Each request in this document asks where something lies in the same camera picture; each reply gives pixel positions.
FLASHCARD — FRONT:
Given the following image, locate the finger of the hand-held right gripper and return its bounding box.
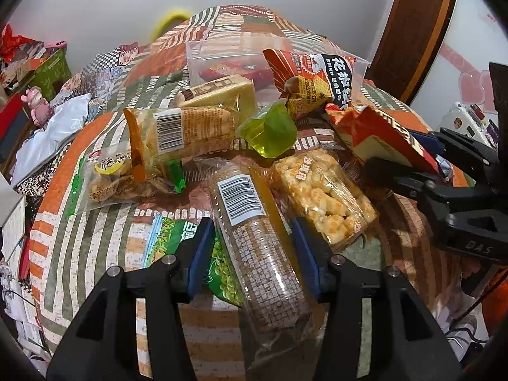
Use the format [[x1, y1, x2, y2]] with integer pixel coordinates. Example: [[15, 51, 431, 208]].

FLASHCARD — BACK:
[[409, 127, 498, 185], [363, 157, 497, 227]]

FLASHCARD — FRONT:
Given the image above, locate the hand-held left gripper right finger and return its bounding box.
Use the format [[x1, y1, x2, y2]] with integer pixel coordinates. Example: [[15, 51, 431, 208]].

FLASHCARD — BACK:
[[291, 217, 463, 381]]

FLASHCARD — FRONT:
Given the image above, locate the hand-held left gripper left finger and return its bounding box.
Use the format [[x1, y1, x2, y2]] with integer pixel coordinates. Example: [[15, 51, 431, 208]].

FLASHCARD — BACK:
[[45, 217, 216, 381]]

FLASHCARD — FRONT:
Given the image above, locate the green peas packet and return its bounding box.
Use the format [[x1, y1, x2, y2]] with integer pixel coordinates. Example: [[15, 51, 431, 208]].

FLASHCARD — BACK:
[[142, 213, 244, 308]]

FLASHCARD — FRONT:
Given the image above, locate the blue white chip bag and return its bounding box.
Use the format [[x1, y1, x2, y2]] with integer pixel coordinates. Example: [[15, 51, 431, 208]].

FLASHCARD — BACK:
[[434, 155, 454, 178]]

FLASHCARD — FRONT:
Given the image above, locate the red orange chip bag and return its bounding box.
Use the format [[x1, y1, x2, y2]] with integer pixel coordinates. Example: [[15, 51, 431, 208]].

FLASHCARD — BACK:
[[323, 105, 442, 176]]

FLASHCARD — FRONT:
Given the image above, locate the sesame cracker roll pack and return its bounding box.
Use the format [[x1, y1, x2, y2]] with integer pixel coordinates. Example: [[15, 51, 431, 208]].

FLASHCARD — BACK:
[[206, 163, 315, 336]]

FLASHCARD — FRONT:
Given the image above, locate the puffed rice snack pack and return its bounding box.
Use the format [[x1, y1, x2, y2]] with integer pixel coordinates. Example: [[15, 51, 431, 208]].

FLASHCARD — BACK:
[[273, 149, 378, 251]]

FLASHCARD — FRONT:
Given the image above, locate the clear cookie bag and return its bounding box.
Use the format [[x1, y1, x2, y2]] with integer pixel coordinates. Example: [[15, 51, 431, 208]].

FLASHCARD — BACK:
[[67, 146, 187, 217]]

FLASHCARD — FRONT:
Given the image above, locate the orange black snack bag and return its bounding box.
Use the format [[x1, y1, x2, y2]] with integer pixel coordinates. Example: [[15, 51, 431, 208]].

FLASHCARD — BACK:
[[262, 48, 358, 120]]

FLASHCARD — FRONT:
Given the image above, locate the green jelly cup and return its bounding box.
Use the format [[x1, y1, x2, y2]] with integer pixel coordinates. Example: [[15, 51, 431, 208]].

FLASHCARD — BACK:
[[236, 101, 299, 158]]

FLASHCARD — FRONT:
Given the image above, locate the yellow cracker pack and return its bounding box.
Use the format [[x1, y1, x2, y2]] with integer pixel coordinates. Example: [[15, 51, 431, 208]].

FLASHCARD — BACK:
[[176, 75, 259, 124]]

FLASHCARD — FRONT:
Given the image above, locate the clear plastic container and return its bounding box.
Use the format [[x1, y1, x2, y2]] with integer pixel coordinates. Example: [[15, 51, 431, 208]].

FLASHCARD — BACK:
[[186, 39, 371, 100]]

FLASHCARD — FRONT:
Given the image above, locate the white case with stickers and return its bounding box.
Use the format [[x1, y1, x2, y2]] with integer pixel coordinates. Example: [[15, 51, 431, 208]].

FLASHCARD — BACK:
[[437, 101, 499, 148]]

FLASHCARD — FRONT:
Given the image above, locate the person's orange clothing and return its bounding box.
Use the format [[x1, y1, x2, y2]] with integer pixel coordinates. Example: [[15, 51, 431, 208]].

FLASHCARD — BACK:
[[466, 272, 508, 334]]

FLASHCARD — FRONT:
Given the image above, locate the patchwork blanket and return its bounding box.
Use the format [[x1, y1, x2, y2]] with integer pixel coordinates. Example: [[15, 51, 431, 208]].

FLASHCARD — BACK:
[[29, 5, 471, 381]]

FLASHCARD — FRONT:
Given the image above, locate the orange cake packet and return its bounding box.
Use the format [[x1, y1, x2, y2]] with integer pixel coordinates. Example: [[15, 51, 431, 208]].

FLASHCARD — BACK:
[[123, 106, 239, 169]]

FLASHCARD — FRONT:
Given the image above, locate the red packet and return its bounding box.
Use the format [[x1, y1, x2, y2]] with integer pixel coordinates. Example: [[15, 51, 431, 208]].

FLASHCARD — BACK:
[[197, 63, 274, 85]]

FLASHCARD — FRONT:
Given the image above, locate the white plastic bag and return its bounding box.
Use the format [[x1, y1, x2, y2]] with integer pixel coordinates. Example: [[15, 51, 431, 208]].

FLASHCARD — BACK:
[[11, 93, 93, 188]]

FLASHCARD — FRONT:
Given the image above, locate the pink plush toy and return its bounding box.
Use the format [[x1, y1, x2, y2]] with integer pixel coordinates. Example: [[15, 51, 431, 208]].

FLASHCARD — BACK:
[[24, 87, 53, 124]]

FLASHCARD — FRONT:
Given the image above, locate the yellow object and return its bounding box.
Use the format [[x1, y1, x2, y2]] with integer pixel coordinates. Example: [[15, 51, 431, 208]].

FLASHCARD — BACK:
[[152, 8, 192, 43]]

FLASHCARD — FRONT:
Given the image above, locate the green box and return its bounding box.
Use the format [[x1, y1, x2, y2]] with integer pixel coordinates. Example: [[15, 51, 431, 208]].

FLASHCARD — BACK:
[[31, 48, 73, 101]]

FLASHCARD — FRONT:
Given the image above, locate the red plastic bag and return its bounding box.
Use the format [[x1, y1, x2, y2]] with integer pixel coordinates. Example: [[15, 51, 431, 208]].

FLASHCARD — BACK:
[[0, 24, 37, 63]]

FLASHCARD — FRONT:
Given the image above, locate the wooden door frame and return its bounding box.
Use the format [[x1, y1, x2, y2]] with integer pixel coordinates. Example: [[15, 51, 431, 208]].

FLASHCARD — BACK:
[[375, 0, 462, 104]]

